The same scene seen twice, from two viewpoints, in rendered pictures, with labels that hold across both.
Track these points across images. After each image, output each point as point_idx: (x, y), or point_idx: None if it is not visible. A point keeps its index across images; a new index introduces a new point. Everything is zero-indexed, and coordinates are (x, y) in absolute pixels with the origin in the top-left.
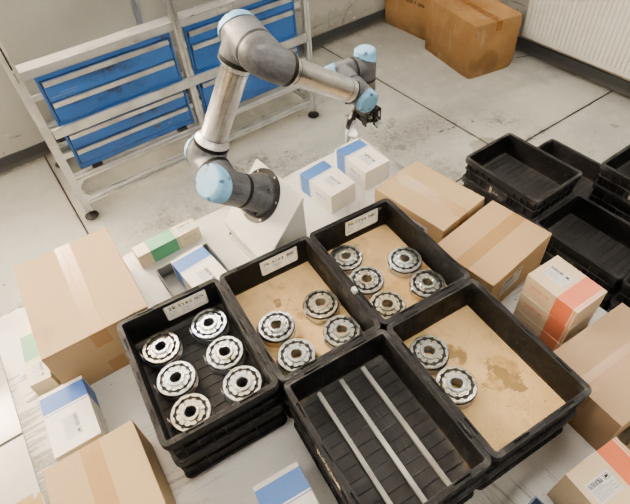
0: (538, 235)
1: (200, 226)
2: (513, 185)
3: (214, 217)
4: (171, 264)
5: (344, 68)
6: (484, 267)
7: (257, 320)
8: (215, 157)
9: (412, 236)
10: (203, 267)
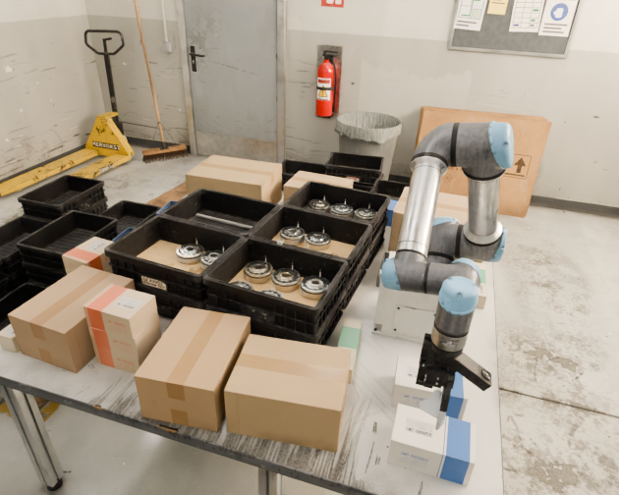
0: (148, 366)
1: (482, 312)
2: None
3: (485, 324)
4: None
5: (449, 265)
6: (196, 316)
7: (335, 244)
8: (462, 228)
9: (271, 305)
10: None
